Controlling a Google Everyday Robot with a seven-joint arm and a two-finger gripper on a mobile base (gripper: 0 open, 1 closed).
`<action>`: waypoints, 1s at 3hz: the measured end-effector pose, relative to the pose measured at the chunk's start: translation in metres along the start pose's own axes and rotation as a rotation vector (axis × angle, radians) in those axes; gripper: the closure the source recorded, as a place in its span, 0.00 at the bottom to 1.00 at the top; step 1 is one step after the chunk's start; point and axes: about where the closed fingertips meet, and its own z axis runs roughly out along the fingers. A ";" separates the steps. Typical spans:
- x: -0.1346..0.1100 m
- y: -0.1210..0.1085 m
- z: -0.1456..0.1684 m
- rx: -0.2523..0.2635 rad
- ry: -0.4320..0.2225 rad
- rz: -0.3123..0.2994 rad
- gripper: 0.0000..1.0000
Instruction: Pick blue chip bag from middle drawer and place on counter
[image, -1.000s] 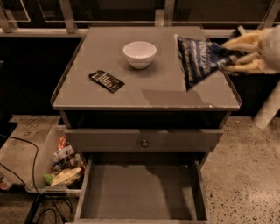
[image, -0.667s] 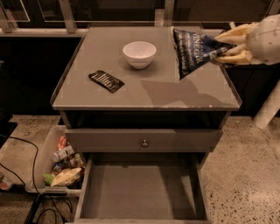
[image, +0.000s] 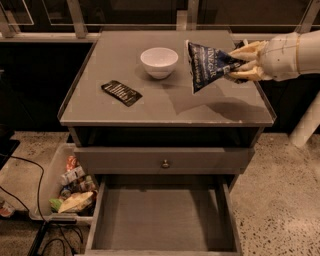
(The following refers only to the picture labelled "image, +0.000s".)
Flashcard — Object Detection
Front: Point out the grey drawer cabinet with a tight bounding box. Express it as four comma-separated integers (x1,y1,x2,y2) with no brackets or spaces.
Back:
56,29,277,256

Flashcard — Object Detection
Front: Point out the round metal drawer knob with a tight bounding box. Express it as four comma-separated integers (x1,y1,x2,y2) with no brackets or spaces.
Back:
161,159,170,169

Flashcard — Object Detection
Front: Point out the yellow snack bag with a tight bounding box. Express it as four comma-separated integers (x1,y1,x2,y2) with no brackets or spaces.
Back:
58,192,94,213

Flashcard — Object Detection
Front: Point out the clear plastic storage bin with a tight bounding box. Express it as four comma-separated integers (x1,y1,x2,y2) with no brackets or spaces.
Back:
29,143,95,225

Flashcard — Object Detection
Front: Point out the closed top drawer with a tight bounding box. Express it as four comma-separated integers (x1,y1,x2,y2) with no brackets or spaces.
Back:
74,147,254,175

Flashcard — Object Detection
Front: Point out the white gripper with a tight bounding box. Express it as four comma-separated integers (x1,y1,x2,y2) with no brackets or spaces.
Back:
229,32,299,81

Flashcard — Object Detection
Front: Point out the orange snack packet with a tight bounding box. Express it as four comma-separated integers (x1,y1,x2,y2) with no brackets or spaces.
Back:
66,156,77,171

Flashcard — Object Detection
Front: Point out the red white object on floor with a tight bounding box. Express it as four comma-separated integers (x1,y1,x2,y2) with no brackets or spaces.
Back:
0,199,15,218

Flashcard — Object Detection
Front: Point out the blue kettle chip bag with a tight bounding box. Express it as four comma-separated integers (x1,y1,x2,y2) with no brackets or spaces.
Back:
185,40,247,93

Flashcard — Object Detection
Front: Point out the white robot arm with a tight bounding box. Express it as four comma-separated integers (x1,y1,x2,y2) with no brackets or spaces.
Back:
229,31,320,81

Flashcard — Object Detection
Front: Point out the open middle drawer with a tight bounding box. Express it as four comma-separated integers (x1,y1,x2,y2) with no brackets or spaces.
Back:
85,175,242,256

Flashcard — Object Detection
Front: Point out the white ceramic bowl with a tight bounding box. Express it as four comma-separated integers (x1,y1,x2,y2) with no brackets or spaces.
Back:
140,47,179,79

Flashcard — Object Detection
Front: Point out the metal window frame rail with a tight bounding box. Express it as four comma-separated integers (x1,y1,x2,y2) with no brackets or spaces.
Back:
0,0,320,44

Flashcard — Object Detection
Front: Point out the white labelled packet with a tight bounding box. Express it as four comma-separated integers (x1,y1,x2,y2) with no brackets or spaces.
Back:
61,166,85,186

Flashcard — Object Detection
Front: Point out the black device at left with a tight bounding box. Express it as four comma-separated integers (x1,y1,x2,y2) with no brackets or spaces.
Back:
0,124,20,170

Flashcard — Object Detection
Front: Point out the black floor cable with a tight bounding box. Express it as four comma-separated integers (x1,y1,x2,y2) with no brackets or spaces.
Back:
0,155,84,256

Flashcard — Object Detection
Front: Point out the green snack packet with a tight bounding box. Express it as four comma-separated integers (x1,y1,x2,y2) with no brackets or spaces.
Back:
49,199,63,213

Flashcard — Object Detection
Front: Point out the black snack packet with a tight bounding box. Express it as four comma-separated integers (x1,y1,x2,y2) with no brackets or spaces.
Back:
101,80,142,107

